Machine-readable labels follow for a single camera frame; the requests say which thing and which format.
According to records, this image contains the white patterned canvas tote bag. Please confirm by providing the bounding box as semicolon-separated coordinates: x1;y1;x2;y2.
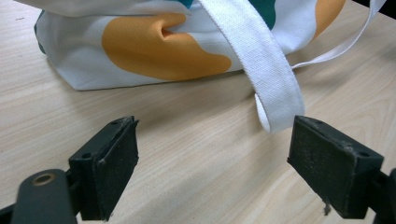
13;0;388;134

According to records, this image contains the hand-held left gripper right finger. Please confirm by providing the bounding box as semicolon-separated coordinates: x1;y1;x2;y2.
286;115;385;220

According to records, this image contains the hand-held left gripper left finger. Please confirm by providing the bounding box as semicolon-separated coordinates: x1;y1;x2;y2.
67;116;140;222

